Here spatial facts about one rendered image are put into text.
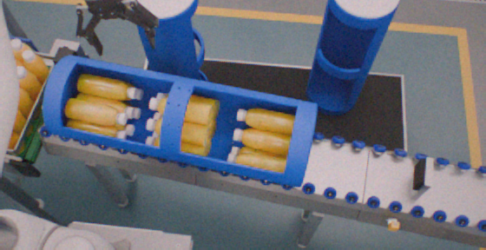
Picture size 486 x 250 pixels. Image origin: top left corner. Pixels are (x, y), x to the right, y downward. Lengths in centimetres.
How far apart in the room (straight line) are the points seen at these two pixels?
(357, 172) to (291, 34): 156
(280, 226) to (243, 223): 20
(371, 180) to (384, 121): 103
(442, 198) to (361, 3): 81
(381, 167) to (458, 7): 196
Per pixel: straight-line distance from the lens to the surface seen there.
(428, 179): 174
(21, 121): 196
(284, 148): 166
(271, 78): 287
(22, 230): 142
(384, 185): 186
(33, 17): 357
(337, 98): 284
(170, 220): 273
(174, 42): 216
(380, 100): 290
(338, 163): 185
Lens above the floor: 262
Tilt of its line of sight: 64 degrees down
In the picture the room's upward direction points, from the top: straight up
